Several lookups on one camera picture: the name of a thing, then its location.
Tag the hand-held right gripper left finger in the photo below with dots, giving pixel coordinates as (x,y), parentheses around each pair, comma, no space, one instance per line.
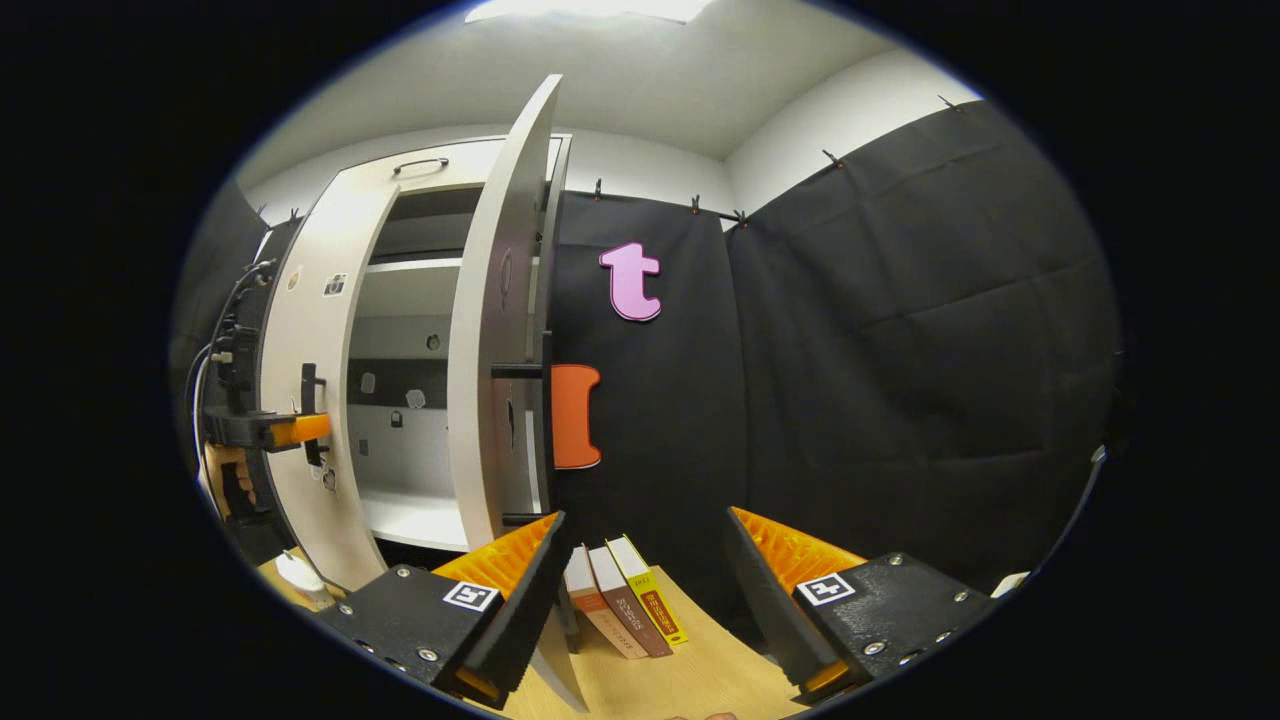
(525,600)

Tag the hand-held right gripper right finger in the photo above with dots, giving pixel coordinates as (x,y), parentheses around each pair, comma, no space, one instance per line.
(765,600)

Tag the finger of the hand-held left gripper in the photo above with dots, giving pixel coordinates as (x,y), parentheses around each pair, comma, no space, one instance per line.
(300,430)

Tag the white double-door shoe cabinet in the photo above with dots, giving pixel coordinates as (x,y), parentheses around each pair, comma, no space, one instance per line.
(400,440)

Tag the cabinet door with camera sticker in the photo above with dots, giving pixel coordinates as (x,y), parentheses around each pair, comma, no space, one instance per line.
(300,320)

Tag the cabinet door with black-cat sticker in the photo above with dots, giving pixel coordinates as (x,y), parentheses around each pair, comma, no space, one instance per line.
(490,300)

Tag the white inner cabinet shelf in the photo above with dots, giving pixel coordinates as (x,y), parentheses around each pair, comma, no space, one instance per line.
(410,520)
(410,264)

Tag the orange and white book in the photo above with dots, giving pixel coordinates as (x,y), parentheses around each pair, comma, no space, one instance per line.
(590,598)

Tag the yellow book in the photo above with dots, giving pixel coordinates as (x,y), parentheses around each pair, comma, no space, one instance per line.
(655,600)

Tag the white flat object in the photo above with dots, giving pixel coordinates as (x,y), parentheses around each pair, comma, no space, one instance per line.
(1010,584)

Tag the black backdrop cloth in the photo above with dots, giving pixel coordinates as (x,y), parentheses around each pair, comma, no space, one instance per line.
(900,350)

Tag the row of black cloth clips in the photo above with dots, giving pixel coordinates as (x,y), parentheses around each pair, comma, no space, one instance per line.
(694,204)

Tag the long ceiling light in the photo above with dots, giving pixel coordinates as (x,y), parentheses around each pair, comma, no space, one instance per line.
(590,8)

